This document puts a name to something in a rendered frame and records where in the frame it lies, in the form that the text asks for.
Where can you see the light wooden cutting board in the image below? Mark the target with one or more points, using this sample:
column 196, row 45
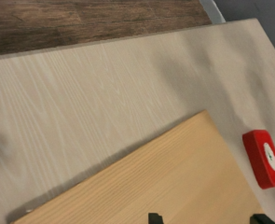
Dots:
column 187, row 175

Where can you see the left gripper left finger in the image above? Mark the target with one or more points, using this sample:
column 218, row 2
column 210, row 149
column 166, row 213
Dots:
column 154, row 218

